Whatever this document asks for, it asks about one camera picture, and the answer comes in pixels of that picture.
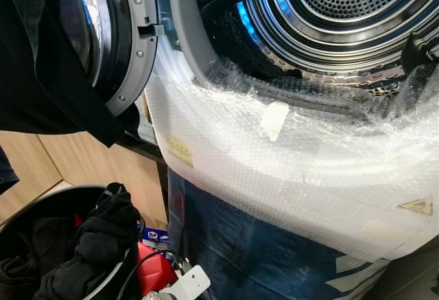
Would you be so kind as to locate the dark crumpled garment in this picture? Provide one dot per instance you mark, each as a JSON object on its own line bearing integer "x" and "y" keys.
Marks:
{"x": 27, "y": 259}

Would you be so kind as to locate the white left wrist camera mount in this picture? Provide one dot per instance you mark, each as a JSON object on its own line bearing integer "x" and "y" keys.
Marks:
{"x": 185, "y": 283}

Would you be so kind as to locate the white tape strip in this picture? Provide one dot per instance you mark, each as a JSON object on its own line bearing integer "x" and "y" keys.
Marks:
{"x": 274, "y": 118}

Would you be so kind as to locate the triangular warning sticker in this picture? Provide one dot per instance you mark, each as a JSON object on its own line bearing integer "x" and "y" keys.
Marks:
{"x": 418, "y": 208}

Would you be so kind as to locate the red plastic container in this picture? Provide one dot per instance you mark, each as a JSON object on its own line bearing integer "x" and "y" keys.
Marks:
{"x": 154, "y": 269}

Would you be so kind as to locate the black knitted garment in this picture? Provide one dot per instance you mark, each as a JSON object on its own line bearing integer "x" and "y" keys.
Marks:
{"x": 103, "y": 238}

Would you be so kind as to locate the yellow rectangular sticker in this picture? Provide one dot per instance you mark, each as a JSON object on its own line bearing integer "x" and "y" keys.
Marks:
{"x": 180, "y": 152}

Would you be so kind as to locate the blue white printed pack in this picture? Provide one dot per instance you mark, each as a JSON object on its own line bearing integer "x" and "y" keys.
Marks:
{"x": 154, "y": 235}

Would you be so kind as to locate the clear bubble wrap sheet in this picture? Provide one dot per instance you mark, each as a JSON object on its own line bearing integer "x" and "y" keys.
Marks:
{"x": 309, "y": 176}

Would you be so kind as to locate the grey round washer door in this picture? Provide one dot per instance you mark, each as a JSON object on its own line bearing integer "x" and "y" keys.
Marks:
{"x": 140, "y": 39}

